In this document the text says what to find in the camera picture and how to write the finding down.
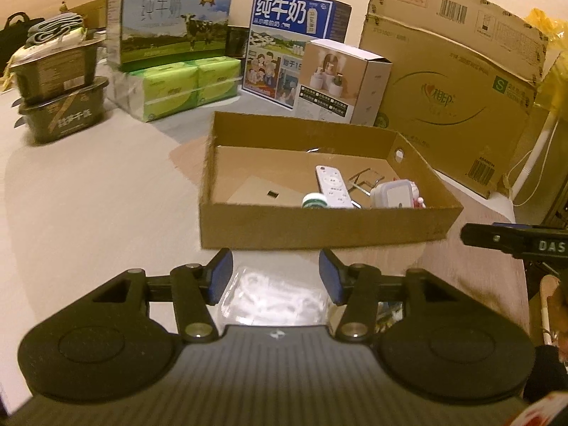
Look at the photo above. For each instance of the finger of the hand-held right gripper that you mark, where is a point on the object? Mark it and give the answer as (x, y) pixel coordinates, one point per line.
(488, 235)

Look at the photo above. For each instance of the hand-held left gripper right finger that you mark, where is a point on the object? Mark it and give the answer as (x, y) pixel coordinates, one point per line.
(330, 277)

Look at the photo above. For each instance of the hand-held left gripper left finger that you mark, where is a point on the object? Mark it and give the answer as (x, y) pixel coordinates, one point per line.
(220, 275)

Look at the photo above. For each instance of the shallow cardboard tray box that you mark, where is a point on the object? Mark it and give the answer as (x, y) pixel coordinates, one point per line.
(310, 226)

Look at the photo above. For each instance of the bag of white plastic pieces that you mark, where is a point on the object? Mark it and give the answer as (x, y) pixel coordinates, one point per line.
(275, 297)

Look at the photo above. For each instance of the green and white tape roll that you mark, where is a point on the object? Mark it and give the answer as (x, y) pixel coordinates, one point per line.
(314, 200)

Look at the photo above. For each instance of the white remote control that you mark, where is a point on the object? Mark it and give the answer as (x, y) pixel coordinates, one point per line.
(333, 184)

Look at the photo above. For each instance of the white square night light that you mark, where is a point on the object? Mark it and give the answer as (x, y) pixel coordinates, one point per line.
(392, 195)

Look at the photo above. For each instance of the white fan stand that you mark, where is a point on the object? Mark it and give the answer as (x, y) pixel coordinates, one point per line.
(530, 164)

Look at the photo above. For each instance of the large brown cardboard box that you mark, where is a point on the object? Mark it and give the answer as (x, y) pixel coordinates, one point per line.
(443, 97)

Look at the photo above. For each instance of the yellow plastic bag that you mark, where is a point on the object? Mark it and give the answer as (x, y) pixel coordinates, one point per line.
(552, 53)

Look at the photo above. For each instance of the white product box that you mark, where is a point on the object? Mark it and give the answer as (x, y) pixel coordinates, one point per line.
(337, 84)

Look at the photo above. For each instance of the green tissue pack bundle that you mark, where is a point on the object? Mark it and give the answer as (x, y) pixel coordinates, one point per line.
(177, 86)

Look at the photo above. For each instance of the stacked dark food bowls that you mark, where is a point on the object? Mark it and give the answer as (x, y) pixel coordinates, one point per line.
(62, 115)

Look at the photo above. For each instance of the blue milk carton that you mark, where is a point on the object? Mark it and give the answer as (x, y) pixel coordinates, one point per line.
(288, 44)

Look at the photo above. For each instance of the milk carton with cow print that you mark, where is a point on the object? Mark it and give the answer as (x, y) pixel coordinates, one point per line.
(168, 22)

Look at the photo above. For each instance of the black instant food bowl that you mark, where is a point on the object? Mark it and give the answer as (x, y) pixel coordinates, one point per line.
(53, 73)

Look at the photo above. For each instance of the grey striped cloth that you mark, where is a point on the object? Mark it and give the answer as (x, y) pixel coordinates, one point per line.
(55, 29)

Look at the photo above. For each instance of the small brown cardboard box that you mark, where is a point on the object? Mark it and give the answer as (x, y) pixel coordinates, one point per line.
(86, 6)

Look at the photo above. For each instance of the black bag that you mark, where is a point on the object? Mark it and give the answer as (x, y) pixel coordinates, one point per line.
(13, 40)

